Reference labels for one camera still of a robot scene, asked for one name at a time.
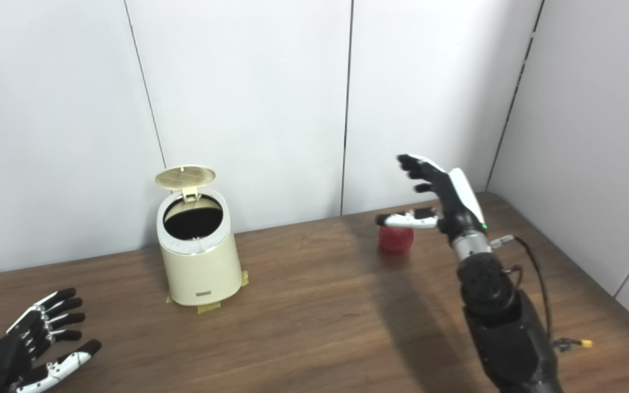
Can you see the white and black left hand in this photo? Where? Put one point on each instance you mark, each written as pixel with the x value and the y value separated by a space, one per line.
pixel 3 360

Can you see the white and black right hand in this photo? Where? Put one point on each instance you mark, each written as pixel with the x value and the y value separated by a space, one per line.
pixel 456 210

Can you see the red apple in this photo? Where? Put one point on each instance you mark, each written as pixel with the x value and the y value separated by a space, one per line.
pixel 396 240

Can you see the round cream bin lid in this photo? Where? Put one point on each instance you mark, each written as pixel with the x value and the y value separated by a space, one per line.
pixel 185 177

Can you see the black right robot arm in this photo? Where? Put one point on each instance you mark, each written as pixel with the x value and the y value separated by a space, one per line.
pixel 503 327

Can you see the cream-colored bin body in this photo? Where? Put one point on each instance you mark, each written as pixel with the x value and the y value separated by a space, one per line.
pixel 200 273

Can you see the wide yellow tape piece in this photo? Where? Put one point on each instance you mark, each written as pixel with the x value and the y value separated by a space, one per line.
pixel 208 307

